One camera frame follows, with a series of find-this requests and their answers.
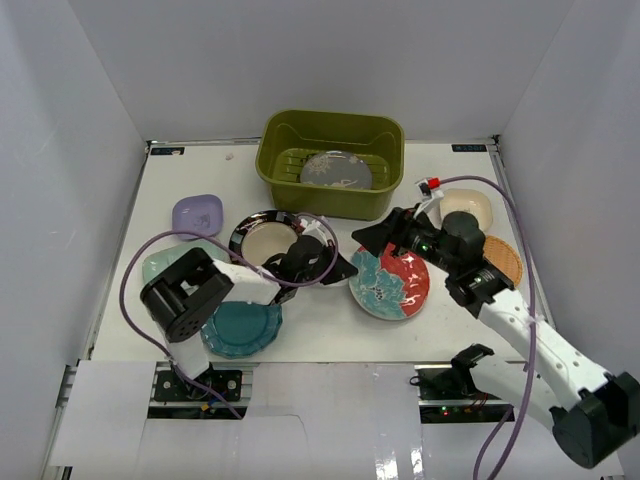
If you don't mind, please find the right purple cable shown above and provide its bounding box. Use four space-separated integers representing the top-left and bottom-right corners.
434 174 539 480

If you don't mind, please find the cream square dish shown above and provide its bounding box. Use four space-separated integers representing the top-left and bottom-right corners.
439 188 493 233

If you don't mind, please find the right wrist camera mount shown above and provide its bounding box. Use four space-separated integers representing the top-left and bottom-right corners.
414 177 444 218

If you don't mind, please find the red and teal floral plate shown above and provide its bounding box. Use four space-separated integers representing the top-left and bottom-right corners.
349 244 431 321

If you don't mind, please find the teal scalloped plate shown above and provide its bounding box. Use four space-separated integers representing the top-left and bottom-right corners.
200 302 283 359

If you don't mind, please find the lavender square dish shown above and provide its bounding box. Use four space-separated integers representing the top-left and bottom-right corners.
171 194 224 241

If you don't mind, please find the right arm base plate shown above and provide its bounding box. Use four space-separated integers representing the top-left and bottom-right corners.
409 364 510 424

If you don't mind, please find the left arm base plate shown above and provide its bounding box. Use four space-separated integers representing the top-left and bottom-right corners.
151 367 243 403

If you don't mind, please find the grey floral plate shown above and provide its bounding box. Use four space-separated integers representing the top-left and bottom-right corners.
300 150 373 189

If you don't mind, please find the black rimmed beige plate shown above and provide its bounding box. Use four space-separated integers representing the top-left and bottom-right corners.
228 209 310 290

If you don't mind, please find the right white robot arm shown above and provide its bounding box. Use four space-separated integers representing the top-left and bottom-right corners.
351 208 639 469

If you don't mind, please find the mint green square plate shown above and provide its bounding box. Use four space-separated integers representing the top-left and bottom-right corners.
142 239 230 284

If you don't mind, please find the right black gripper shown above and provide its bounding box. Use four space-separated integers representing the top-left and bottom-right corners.
351 204 458 275

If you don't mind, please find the olive green plastic bin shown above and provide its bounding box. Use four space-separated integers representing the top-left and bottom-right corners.
255 109 405 220

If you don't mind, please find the orange woven round plate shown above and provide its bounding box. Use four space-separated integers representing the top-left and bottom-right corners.
484 235 524 286

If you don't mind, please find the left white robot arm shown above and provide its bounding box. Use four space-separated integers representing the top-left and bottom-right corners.
140 235 358 399

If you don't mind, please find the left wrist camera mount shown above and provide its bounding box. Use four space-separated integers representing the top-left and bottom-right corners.
296 214 332 244

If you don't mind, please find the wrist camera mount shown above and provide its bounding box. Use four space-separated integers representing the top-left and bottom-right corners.
296 214 332 244
414 177 444 218

